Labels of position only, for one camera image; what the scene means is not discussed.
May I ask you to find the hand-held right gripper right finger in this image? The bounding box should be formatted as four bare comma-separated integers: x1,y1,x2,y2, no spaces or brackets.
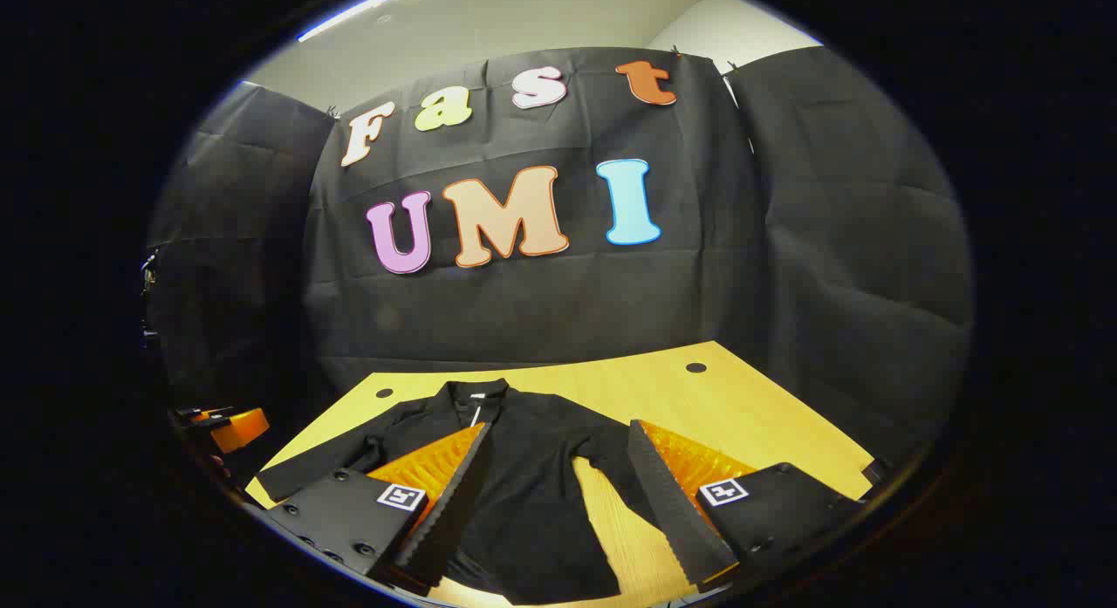
627,419,874,591

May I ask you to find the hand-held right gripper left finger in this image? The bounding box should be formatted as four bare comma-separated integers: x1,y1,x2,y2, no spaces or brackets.
262,420,494,591

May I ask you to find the black buttoned jacket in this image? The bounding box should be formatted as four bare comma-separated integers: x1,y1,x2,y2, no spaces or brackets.
256,379,699,607

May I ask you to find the black backdrop cloth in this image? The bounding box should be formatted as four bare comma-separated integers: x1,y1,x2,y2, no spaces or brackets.
144,45,974,469

